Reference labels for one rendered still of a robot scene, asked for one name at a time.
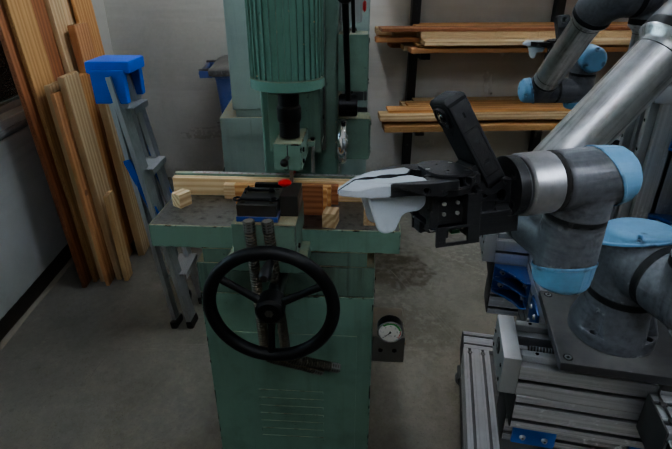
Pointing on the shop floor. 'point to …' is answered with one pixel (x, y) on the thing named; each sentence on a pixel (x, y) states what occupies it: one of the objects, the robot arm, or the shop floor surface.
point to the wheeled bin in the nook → (219, 69)
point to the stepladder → (144, 169)
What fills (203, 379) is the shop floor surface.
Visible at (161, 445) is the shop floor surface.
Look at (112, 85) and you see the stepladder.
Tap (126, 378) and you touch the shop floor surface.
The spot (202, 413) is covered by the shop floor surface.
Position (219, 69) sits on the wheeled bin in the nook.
